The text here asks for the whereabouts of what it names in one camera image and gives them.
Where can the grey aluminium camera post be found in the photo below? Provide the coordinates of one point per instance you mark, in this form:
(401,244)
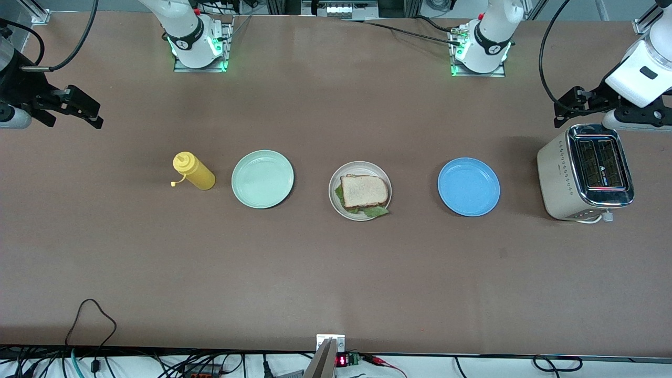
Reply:
(321,365)

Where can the aluminium frame profile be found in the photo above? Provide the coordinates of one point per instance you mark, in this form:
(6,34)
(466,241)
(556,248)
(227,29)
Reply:
(39,16)
(643,25)

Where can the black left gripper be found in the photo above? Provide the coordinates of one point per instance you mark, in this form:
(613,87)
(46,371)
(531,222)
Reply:
(597,97)

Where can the pale green plate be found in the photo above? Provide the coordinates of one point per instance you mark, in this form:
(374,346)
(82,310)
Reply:
(262,179)

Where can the control box with lights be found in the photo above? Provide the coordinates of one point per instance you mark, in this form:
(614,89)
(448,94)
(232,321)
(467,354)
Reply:
(341,9)

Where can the yellow squeeze bottle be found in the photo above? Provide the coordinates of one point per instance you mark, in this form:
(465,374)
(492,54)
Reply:
(199,176)

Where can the red digit display module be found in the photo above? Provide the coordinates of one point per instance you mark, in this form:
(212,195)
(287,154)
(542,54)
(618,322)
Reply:
(342,360)

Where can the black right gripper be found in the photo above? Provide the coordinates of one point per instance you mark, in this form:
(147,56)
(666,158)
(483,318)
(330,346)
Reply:
(20,86)

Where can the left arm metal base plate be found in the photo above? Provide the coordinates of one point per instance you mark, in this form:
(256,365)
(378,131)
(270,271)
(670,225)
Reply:
(475,74)

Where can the white metal bracket plate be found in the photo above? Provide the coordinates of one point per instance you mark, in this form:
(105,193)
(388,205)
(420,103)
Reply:
(340,344)

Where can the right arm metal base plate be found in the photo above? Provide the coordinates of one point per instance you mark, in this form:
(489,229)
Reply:
(229,37)

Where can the beige plate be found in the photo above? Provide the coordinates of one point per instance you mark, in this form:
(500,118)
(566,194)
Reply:
(341,170)

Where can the green lettuce leaf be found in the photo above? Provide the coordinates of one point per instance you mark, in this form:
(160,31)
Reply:
(375,212)

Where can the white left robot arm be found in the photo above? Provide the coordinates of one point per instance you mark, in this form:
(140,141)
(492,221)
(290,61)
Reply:
(493,31)

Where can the red clip lead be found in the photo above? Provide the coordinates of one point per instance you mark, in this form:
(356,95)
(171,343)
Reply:
(375,360)

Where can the cream and chrome toaster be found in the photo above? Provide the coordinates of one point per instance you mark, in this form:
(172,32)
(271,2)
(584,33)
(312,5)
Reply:
(556,178)

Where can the black power strip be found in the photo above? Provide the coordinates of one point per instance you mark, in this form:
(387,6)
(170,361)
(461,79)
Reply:
(202,374)

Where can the blue plate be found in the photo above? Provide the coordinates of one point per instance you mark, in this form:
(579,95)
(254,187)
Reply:
(469,187)

